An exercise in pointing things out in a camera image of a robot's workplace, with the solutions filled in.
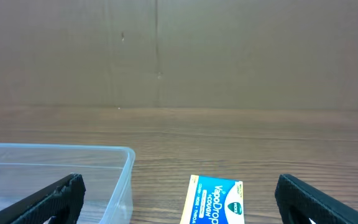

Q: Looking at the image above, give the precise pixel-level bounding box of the clear plastic container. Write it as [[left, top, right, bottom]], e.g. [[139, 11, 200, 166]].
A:
[[0, 143, 135, 223]]

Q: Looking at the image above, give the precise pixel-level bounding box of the blue VapoDrops box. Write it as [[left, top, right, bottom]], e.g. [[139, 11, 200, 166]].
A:
[[180, 175, 245, 224]]

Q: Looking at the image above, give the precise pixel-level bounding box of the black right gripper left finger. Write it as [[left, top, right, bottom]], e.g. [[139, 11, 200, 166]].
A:
[[0, 174, 86, 224]]

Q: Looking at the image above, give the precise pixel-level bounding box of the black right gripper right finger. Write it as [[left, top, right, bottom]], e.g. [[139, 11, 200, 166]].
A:
[[275, 174, 358, 224]]

